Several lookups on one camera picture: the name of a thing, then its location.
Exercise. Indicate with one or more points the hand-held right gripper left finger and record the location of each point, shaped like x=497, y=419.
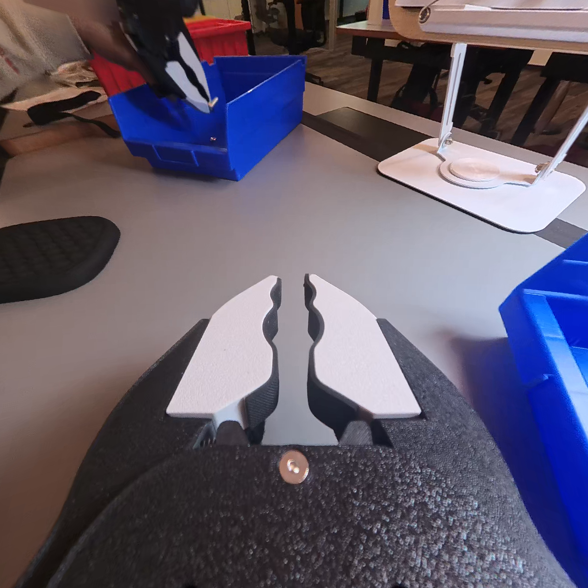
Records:
x=225, y=363

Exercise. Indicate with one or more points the black office chair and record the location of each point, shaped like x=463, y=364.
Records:
x=294, y=23

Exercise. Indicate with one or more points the light wooden board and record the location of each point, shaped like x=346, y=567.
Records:
x=37, y=138

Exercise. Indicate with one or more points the white crumpled plastic bag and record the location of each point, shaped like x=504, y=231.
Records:
x=28, y=41

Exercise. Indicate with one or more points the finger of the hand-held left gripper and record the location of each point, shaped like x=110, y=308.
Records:
x=202, y=69
x=184, y=78

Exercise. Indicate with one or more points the red plastic bin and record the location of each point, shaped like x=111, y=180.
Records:
x=230, y=37

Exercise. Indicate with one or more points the blue plastic bin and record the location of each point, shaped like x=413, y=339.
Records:
x=556, y=367
x=266, y=119

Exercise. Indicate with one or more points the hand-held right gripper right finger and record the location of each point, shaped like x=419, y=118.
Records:
x=363, y=363

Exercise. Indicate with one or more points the person's left hand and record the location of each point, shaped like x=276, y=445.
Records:
x=99, y=41

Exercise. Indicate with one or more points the wooden office desk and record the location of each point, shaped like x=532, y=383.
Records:
x=367, y=35

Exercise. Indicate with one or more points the black wrist rest pad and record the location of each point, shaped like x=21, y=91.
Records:
x=46, y=257

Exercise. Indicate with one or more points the white document stand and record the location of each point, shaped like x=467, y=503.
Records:
x=478, y=184

